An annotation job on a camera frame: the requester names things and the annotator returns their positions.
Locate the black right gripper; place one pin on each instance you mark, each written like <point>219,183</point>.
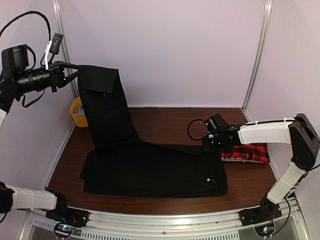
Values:
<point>207,149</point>

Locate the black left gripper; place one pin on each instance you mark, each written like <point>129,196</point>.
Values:
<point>58,78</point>

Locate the black long sleeve shirt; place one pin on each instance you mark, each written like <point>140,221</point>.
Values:
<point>122,164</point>

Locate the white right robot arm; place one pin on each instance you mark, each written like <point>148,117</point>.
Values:
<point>294,138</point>

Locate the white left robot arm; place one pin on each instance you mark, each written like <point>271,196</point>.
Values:
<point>17,198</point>

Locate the red black plaid shirt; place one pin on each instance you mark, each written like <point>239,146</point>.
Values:
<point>257,153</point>

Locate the light blue shirt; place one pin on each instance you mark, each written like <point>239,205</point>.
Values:
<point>81,111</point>

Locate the yellow plastic basket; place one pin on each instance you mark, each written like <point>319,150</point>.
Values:
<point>79,120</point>

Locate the right circuit board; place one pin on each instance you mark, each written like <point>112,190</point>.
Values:
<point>265,231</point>

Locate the circuit board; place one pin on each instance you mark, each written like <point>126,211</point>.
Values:
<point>63,230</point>
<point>265,231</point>

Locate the left circuit board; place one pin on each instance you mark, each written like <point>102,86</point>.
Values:
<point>63,230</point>

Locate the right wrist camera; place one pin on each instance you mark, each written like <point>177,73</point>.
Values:
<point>215,123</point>

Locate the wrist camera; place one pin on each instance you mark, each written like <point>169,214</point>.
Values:
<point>215,123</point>
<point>16,58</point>

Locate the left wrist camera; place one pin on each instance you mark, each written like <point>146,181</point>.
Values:
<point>16,58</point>

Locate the aluminium left corner post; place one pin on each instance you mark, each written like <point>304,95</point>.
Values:
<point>60,29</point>

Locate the aluminium corner post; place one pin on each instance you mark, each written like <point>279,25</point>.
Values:
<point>263,36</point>
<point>60,29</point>

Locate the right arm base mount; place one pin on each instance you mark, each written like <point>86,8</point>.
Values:
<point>265,212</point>

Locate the aluminium right corner post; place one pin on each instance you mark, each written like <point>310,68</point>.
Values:
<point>263,36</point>

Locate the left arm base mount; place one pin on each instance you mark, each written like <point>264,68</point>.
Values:
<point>62,212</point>

